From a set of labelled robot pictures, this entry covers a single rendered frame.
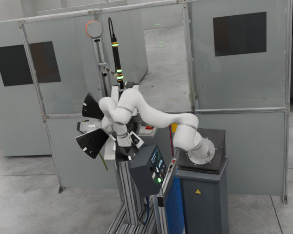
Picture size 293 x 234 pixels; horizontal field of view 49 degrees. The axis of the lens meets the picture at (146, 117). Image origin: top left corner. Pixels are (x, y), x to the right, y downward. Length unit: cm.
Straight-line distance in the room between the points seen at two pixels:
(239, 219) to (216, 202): 108
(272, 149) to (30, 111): 334
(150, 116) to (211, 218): 91
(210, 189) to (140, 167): 65
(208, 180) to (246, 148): 121
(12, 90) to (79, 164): 170
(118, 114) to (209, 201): 91
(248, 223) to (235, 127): 90
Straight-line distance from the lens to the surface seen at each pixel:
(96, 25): 312
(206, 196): 228
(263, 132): 326
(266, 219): 338
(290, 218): 342
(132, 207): 314
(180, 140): 187
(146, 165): 174
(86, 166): 386
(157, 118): 185
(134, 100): 184
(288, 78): 312
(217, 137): 228
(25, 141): 525
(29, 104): 496
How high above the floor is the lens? 207
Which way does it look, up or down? 20 degrees down
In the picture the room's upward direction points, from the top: 8 degrees counter-clockwise
